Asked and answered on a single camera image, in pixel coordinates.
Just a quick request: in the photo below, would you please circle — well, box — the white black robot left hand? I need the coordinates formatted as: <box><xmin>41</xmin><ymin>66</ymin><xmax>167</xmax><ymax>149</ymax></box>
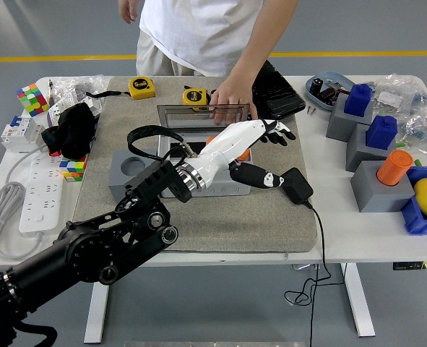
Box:
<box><xmin>187</xmin><ymin>118</ymin><xmax>297</xmax><ymax>190</ymax></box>

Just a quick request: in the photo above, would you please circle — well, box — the person's right hand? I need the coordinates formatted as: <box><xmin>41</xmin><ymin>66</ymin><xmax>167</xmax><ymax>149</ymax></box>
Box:
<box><xmin>118</xmin><ymin>0</ymin><xmax>142</xmax><ymax>25</ymax></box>

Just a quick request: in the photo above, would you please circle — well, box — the person's left hand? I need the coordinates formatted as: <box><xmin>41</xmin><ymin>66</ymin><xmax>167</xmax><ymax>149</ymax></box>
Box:
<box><xmin>209</xmin><ymin>74</ymin><xmax>260</xmax><ymax>126</ymax></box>

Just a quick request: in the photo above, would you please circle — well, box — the orange cylinder battery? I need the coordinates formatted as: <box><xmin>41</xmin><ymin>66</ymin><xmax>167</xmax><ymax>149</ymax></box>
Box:
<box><xmin>376</xmin><ymin>150</ymin><xmax>415</xmax><ymax>187</ymax></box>
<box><xmin>204</xmin><ymin>135</ymin><xmax>252</xmax><ymax>163</ymax></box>

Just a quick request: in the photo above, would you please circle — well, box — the grey junction box clear lid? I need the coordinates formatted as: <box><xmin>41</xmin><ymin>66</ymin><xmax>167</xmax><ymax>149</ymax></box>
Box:
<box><xmin>157</xmin><ymin>103</ymin><xmax>253</xmax><ymax>199</ymax></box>

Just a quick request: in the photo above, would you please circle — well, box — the round yellow tape measure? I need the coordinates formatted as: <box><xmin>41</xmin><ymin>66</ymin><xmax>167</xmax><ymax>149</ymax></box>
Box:
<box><xmin>182</xmin><ymin>86</ymin><xmax>211</xmax><ymax>112</ymax></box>

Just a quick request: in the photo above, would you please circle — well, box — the black shiny wrapped case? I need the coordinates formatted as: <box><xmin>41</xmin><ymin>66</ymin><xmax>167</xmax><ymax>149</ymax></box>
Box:
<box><xmin>251</xmin><ymin>59</ymin><xmax>307</xmax><ymax>122</ymax></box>

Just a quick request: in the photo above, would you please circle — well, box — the person torso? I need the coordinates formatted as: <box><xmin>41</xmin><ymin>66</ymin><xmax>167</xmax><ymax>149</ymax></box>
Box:
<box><xmin>136</xmin><ymin>0</ymin><xmax>268</xmax><ymax>77</ymax></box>

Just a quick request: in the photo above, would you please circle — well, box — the grey-brown mat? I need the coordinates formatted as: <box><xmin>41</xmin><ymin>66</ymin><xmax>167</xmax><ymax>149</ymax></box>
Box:
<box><xmin>71</xmin><ymin>74</ymin><xmax>319</xmax><ymax>254</ymax></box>

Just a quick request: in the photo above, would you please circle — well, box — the square yellow tape measure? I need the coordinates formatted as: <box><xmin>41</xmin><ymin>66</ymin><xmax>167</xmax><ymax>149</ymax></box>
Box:
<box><xmin>85</xmin><ymin>77</ymin><xmax>157</xmax><ymax>100</ymax></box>

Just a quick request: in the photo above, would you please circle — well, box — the black power adapter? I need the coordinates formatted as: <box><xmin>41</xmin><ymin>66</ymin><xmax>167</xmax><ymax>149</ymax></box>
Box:
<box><xmin>280</xmin><ymin>167</ymin><xmax>314</xmax><ymax>206</ymax></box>

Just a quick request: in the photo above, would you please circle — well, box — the dark brown component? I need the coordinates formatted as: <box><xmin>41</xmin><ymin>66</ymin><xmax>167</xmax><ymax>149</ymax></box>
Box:
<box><xmin>318</xmin><ymin>85</ymin><xmax>340</xmax><ymax>105</ymax></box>

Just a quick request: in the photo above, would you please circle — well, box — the blue-grey oval dish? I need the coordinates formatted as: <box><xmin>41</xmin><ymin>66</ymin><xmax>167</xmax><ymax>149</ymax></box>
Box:
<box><xmin>306</xmin><ymin>71</ymin><xmax>355</xmax><ymax>112</ymax></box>

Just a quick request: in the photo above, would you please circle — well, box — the grey holder block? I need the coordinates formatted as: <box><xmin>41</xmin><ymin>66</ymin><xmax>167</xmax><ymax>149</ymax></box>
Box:
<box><xmin>350</xmin><ymin>160</ymin><xmax>416</xmax><ymax>213</ymax></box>
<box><xmin>345</xmin><ymin>123</ymin><xmax>397</xmax><ymax>174</ymax></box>
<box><xmin>325</xmin><ymin>94</ymin><xmax>375</xmax><ymax>144</ymax></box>

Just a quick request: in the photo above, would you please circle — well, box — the grey block with round hole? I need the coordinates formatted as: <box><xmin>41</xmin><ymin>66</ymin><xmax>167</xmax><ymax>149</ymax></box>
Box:
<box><xmin>108</xmin><ymin>149</ymin><xmax>163</xmax><ymax>207</ymax></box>

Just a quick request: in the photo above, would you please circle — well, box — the blue bottle-shaped block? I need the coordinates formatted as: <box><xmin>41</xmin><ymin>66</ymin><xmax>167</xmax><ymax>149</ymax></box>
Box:
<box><xmin>344</xmin><ymin>82</ymin><xmax>374</xmax><ymax>119</ymax></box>
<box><xmin>365</xmin><ymin>115</ymin><xmax>399</xmax><ymax>149</ymax></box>

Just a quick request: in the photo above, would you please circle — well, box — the white socket adapter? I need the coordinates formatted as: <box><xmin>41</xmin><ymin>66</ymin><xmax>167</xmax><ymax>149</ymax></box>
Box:
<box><xmin>48</xmin><ymin>100</ymin><xmax>73</xmax><ymax>124</ymax></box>

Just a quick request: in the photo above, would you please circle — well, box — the white-edged colour puzzle cube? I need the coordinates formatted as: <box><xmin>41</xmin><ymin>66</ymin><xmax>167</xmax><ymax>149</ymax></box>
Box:
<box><xmin>16</xmin><ymin>82</ymin><xmax>51</xmax><ymax>117</ymax></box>

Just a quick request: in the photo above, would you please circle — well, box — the black cloth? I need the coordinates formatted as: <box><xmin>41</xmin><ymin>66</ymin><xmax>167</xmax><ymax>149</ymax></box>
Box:
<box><xmin>41</xmin><ymin>102</ymin><xmax>98</xmax><ymax>160</ymax></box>

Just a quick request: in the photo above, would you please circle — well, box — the stickerless colour puzzle cube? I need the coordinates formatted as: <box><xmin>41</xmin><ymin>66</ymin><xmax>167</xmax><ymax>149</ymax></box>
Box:
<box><xmin>59</xmin><ymin>153</ymin><xmax>88</xmax><ymax>184</ymax></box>

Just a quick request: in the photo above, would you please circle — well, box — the clear bag of white parts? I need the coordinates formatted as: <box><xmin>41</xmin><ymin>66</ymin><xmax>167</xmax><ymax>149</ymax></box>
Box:
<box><xmin>371</xmin><ymin>74</ymin><xmax>427</xmax><ymax>117</ymax></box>

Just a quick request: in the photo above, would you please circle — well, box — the white circuit breaker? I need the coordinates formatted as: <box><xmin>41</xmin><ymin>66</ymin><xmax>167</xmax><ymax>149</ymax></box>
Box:
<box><xmin>1</xmin><ymin>114</ymin><xmax>46</xmax><ymax>153</ymax></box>

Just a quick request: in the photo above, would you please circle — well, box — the white power strip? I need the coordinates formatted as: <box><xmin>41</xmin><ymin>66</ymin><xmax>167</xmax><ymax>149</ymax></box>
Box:
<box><xmin>19</xmin><ymin>151</ymin><xmax>68</xmax><ymax>239</ymax></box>

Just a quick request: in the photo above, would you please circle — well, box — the clear bag of small components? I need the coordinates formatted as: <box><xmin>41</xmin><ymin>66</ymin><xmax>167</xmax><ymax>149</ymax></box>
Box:
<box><xmin>402</xmin><ymin>110</ymin><xmax>427</xmax><ymax>158</ymax></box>

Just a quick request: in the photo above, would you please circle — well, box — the blue plastic bin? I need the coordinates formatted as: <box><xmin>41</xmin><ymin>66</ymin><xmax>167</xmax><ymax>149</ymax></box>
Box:
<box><xmin>400</xmin><ymin>166</ymin><xmax>427</xmax><ymax>236</ymax></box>

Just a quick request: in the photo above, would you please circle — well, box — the white table leg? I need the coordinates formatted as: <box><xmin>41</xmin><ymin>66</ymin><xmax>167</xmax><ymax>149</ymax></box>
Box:
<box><xmin>83</xmin><ymin>280</ymin><xmax>110</xmax><ymax>344</ymax></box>
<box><xmin>340</xmin><ymin>262</ymin><xmax>376</xmax><ymax>338</ymax></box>

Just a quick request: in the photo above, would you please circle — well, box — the black table control panel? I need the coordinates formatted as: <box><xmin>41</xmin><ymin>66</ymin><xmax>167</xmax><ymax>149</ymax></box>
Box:
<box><xmin>392</xmin><ymin>260</ymin><xmax>427</xmax><ymax>271</ymax></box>

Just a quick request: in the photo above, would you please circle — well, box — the black adapter cord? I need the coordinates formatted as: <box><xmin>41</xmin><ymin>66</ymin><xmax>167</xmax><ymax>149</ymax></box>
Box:
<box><xmin>283</xmin><ymin>200</ymin><xmax>345</xmax><ymax>347</ymax></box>

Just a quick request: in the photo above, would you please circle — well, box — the white power cable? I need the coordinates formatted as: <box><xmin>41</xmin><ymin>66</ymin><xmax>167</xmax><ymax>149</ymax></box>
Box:
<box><xmin>0</xmin><ymin>144</ymin><xmax>50</xmax><ymax>260</ymax></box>

